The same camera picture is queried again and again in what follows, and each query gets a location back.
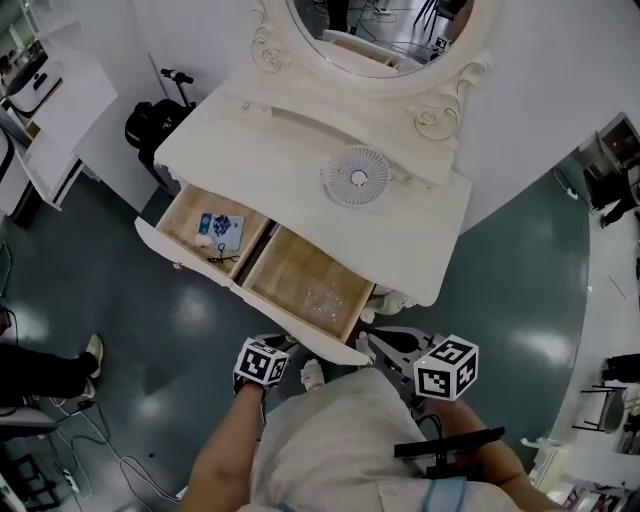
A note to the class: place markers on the white rounded appliance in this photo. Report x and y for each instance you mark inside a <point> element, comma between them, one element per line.
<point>15,175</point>
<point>35,85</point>

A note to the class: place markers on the white dressing table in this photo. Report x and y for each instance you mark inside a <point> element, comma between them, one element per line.
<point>300,222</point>

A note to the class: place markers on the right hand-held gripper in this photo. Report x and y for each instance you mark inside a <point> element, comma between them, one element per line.
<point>445,370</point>

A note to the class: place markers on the person's white shirt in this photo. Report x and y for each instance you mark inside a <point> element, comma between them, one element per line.
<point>340,440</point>

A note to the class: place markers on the person's right shoe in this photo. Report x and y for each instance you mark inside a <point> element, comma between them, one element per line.
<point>366,347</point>

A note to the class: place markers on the white shelf cabinet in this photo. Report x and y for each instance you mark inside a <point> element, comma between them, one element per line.
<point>75,100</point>

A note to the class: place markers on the large white wooden drawer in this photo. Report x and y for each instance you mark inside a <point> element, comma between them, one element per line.
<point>295,272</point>

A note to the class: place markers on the white carved furniture piece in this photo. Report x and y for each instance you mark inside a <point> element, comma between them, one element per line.
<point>580,475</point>

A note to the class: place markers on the black chest-mounted device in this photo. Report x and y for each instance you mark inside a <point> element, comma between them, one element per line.
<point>450,442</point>

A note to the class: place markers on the black frame grey stool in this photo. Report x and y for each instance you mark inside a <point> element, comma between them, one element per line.
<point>607,410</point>

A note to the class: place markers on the small white wooden drawer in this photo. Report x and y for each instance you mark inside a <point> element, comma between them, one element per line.
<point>185,215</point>

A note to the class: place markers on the white power strip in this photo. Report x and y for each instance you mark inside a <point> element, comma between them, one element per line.
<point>571,193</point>
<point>71,480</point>

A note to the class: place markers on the small white object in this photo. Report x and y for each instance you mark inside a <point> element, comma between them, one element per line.
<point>205,242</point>

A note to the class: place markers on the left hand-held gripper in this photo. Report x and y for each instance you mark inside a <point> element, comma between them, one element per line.
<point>260,362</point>

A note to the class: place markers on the white round desk fan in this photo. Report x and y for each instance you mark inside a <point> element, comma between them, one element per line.
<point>357,176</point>

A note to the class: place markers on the oval white-framed mirror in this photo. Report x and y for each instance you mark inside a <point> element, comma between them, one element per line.
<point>350,55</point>

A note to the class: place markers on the person's left forearm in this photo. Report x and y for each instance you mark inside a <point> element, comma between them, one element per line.
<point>225,450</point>

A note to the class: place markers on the clear plastic bag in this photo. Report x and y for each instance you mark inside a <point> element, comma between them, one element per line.
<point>325,302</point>

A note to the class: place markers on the black backpack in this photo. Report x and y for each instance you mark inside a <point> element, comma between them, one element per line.
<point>155,125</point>

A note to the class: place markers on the grey wooden cabinet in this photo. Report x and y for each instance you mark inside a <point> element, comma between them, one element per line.
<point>615,150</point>

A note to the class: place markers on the person's shoe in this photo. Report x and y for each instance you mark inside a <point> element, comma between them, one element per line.
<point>312,374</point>
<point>366,347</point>

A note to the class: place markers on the light blue face mask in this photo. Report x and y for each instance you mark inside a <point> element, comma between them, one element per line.
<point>445,495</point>

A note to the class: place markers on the person's right forearm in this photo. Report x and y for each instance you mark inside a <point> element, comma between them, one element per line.
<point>505,475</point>

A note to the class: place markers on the person's left shoe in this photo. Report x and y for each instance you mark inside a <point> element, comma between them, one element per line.
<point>312,374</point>

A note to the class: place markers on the blue patterned booklet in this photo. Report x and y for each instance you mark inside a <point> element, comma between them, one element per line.
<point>222,227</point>

